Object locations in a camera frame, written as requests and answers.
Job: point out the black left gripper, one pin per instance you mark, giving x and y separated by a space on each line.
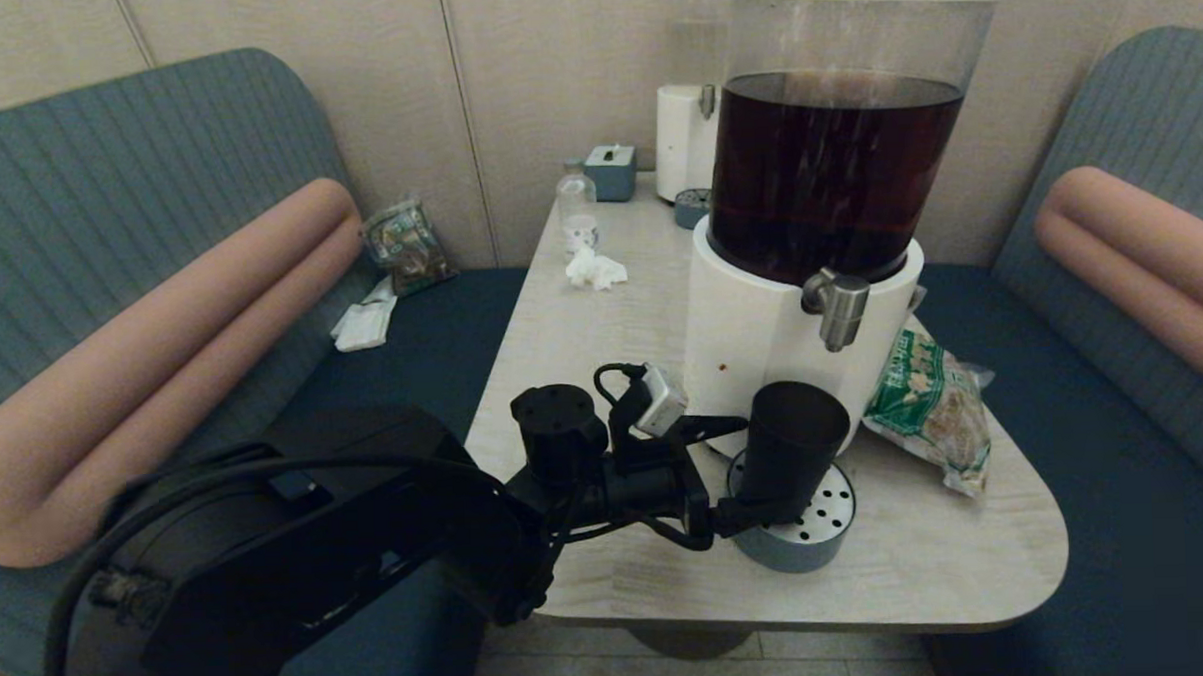
652 481

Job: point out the dark tapered cup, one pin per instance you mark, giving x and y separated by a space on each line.
795 431

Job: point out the silver dispenser tap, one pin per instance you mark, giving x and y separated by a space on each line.
841 307

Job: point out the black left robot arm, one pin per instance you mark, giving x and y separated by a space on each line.
319 568

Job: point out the round grey perforated drip tray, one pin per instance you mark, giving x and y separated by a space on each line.
819 536

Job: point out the white dispenser with dark tea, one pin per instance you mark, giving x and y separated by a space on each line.
762 342

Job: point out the green printed snack bag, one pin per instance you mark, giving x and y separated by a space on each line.
932 408

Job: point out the crumpled white tissue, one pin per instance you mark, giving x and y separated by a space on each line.
595 269

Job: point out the small grey drip tray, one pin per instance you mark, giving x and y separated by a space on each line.
693 209

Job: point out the clear plastic bottle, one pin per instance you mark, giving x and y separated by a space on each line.
577 209

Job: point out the grey-blue tissue box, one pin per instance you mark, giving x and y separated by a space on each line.
612 175

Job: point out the white dispenser with clear tank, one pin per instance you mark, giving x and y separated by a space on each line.
684 125

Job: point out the teal bench seat cushion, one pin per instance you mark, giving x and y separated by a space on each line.
1120 560
402 355

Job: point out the crumpled brown snack bag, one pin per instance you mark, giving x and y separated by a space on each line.
408 247

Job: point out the white folded napkin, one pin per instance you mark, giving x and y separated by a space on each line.
366 324

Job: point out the pink bolster cushion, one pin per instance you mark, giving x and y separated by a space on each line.
1139 249
162 373

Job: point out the teal striped bench backrest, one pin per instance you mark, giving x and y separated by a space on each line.
105 165
1144 109

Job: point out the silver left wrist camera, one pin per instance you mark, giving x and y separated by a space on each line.
659 401

